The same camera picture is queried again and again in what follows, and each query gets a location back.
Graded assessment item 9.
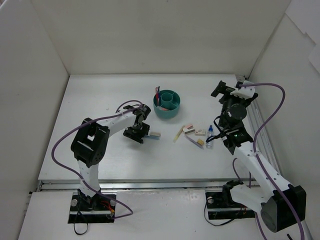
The light blue pen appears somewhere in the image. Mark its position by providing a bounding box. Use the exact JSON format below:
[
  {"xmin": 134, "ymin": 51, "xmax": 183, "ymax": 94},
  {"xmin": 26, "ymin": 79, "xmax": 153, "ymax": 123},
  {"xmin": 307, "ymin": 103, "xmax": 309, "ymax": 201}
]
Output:
[{"xmin": 145, "ymin": 135, "xmax": 160, "ymax": 140}]

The yellow highlighter pen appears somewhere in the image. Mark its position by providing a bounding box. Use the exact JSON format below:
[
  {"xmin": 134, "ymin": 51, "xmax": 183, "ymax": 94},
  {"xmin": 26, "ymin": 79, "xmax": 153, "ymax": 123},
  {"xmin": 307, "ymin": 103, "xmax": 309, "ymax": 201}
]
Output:
[{"xmin": 173, "ymin": 125, "xmax": 186, "ymax": 143}]

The clear spray bottle blue cap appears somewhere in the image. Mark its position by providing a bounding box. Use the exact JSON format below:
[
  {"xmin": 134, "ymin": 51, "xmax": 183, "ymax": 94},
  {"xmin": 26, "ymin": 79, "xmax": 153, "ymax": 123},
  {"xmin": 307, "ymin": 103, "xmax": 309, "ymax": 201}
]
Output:
[{"xmin": 205, "ymin": 124, "xmax": 215, "ymax": 149}]

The red pen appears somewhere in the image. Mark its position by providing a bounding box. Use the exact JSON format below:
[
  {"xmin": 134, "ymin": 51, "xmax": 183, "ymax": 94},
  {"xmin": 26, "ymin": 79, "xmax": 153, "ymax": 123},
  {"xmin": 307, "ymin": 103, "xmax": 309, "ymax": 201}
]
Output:
[{"xmin": 155, "ymin": 86, "xmax": 160, "ymax": 106}]

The orange pen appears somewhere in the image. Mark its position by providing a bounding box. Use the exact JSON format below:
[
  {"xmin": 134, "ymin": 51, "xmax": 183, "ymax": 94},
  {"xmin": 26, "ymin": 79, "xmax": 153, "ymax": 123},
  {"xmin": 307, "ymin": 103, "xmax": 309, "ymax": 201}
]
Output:
[{"xmin": 157, "ymin": 106, "xmax": 170, "ymax": 111}]

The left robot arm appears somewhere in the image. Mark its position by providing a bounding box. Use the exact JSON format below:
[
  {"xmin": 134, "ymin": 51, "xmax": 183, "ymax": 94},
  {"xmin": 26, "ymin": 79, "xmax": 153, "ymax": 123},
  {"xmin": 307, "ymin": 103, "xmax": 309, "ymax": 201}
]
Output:
[{"xmin": 70, "ymin": 104, "xmax": 151, "ymax": 210}]

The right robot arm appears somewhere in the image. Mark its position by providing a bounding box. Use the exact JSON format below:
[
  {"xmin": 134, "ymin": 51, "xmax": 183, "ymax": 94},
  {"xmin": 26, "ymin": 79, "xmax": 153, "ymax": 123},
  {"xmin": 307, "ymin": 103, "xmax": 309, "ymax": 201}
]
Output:
[{"xmin": 206, "ymin": 81, "xmax": 307, "ymax": 240}]

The beige eraser block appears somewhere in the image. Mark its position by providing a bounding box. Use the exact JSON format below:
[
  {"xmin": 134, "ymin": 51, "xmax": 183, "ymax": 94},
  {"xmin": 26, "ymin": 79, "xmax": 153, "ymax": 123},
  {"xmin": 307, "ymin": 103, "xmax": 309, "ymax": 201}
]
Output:
[{"xmin": 149, "ymin": 131, "xmax": 161, "ymax": 137}]

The small white eraser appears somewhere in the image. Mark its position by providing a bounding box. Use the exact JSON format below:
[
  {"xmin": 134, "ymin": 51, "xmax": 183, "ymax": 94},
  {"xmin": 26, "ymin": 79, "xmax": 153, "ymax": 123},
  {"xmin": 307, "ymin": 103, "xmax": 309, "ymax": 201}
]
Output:
[{"xmin": 194, "ymin": 128, "xmax": 206, "ymax": 136}]

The small yellow staple box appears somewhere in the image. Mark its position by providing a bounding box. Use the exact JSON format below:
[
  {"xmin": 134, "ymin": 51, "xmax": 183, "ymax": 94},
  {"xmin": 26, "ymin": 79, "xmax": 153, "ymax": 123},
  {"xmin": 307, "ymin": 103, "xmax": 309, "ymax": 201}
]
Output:
[{"xmin": 197, "ymin": 139, "xmax": 205, "ymax": 146}]

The teal round organizer container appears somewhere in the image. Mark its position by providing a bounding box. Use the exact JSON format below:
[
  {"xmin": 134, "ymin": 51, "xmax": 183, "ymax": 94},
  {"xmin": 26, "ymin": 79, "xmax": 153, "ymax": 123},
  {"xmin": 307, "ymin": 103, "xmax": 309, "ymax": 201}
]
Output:
[{"xmin": 153, "ymin": 89, "xmax": 181, "ymax": 119}]

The pink white stapler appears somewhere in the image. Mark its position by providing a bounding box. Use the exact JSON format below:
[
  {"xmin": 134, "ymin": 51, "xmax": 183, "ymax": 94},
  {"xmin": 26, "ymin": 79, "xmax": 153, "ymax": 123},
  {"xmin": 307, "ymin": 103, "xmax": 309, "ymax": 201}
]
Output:
[{"xmin": 182, "ymin": 123, "xmax": 195, "ymax": 135}]

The purple pen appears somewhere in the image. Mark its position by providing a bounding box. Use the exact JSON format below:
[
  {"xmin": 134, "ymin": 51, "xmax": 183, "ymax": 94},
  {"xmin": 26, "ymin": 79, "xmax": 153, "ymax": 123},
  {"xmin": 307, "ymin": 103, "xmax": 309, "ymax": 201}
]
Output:
[{"xmin": 185, "ymin": 136, "xmax": 204, "ymax": 150}]

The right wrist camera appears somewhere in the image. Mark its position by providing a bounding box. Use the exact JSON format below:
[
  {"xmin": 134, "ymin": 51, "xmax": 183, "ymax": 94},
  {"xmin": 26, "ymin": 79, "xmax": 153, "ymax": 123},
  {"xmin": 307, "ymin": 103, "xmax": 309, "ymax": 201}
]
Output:
[{"xmin": 230, "ymin": 80, "xmax": 256, "ymax": 100}]

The aluminium rail right side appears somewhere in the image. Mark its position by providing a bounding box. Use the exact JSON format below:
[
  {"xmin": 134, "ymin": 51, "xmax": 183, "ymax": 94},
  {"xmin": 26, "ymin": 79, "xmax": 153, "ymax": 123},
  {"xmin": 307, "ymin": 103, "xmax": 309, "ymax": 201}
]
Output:
[{"xmin": 236, "ymin": 74, "xmax": 286, "ymax": 187}]

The aluminium rail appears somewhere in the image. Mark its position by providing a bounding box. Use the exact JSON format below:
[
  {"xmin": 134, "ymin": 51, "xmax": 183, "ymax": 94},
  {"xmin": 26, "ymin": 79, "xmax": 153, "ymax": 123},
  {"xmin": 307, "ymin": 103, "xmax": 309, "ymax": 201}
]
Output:
[
  {"xmin": 37, "ymin": 178, "xmax": 258, "ymax": 191},
  {"xmin": 236, "ymin": 74, "xmax": 286, "ymax": 187}
]

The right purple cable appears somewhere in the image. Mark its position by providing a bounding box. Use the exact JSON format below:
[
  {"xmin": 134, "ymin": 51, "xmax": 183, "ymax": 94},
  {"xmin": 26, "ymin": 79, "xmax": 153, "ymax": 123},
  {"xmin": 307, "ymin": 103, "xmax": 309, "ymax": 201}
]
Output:
[{"xmin": 232, "ymin": 82, "xmax": 307, "ymax": 240}]

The aluminium rail front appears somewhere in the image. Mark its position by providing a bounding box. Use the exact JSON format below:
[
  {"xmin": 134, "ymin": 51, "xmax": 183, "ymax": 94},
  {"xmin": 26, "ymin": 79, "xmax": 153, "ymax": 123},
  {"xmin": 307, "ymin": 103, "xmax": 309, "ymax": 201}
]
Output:
[{"xmin": 37, "ymin": 178, "xmax": 258, "ymax": 191}]

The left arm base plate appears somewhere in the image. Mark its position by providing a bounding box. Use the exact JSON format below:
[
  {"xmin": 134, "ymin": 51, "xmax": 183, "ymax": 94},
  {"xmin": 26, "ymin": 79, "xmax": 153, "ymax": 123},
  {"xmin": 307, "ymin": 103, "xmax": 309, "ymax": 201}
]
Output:
[{"xmin": 67, "ymin": 194, "xmax": 115, "ymax": 224}]

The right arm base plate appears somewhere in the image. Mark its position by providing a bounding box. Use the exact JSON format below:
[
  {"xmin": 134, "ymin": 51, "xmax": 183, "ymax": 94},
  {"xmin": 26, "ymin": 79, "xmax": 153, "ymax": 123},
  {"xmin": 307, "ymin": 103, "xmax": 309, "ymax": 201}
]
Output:
[{"xmin": 205, "ymin": 191, "xmax": 255, "ymax": 220}]

